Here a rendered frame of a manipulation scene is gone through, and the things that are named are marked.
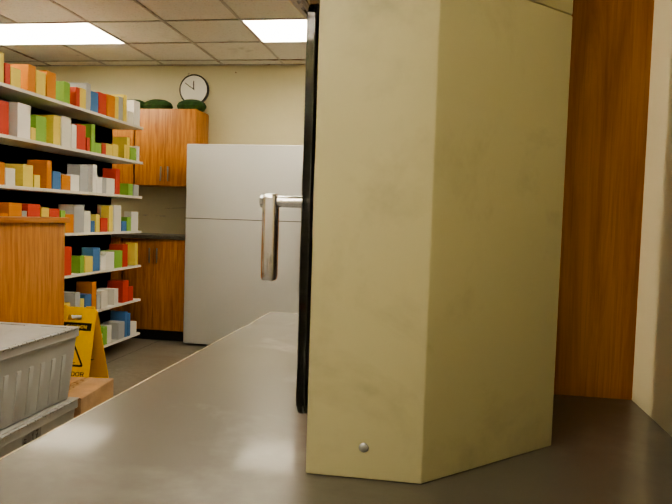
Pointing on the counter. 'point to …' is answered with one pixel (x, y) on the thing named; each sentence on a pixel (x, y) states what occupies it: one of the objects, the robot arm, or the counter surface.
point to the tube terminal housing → (436, 234)
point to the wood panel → (603, 197)
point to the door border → (311, 207)
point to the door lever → (273, 231)
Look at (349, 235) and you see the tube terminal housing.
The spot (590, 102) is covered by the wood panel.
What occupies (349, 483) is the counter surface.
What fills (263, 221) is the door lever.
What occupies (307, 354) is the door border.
